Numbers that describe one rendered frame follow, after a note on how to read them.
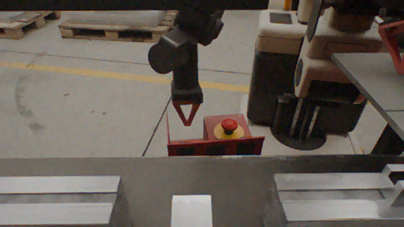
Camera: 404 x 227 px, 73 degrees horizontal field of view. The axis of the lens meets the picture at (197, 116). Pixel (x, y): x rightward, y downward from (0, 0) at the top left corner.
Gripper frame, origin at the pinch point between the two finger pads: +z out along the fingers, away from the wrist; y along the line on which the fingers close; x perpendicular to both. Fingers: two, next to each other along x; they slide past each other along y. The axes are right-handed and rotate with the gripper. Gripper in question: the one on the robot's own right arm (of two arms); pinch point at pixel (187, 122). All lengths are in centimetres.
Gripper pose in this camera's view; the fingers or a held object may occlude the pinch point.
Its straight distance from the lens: 65.0
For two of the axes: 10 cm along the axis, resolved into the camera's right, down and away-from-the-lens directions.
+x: 9.9, -0.6, 0.9
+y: 1.0, 4.1, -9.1
